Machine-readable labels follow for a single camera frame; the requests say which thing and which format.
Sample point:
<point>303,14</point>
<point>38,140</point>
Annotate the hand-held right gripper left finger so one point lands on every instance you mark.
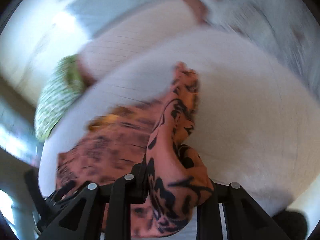
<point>141,182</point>

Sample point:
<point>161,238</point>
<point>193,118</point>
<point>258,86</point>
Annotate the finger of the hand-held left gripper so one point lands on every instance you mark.
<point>35,190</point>

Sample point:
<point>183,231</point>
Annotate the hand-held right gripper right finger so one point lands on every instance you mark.
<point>225,192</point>

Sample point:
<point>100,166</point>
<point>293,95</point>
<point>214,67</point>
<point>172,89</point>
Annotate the orange floral blouse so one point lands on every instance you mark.
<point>175,180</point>

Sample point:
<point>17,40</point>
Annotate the green checkered pillow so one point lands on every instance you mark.
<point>55,100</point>

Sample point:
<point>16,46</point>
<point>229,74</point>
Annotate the pink bolster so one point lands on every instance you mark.
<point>140,37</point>

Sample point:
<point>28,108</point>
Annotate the striped floral blanket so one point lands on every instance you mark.
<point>275,30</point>

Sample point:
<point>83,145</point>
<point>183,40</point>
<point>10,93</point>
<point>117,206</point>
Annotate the grey-blue pillow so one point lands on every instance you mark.
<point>105,7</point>

